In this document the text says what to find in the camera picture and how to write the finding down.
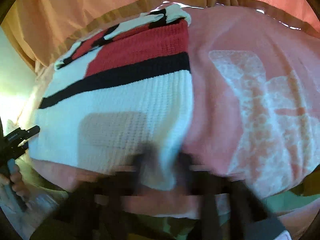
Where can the pink patterned bed blanket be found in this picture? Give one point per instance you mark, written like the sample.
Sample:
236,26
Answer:
255,114

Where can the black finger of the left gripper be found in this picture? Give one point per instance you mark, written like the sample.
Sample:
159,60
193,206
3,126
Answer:
19,135

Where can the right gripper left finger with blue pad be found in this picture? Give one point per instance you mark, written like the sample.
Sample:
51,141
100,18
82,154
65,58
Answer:
95,210

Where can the pink curtain with tan hem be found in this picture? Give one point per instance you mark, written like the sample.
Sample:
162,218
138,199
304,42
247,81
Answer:
42,30

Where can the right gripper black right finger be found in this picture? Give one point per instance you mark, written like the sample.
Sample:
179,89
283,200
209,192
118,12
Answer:
249,218

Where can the white red black knit sweater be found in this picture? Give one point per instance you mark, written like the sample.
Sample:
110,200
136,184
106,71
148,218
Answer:
117,93

